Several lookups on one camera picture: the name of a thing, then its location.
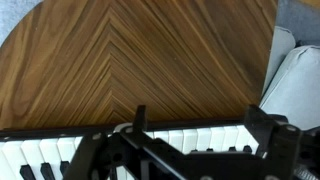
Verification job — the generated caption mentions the wooden side table black legs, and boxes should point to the wooden side table black legs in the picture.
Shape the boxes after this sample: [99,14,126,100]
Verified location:
[0,0,279,132]

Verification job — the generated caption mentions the black piano keyboard white keys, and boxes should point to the black piano keyboard white keys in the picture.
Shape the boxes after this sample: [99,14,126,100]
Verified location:
[0,116,264,180]

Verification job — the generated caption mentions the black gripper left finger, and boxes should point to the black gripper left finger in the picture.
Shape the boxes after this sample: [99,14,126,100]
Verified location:
[63,104,149,180]

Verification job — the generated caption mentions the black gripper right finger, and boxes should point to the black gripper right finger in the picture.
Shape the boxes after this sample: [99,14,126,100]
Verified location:
[244,104,320,180]

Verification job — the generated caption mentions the grey sofa cushion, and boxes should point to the grey sofa cushion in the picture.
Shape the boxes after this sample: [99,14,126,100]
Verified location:
[259,25,320,132]

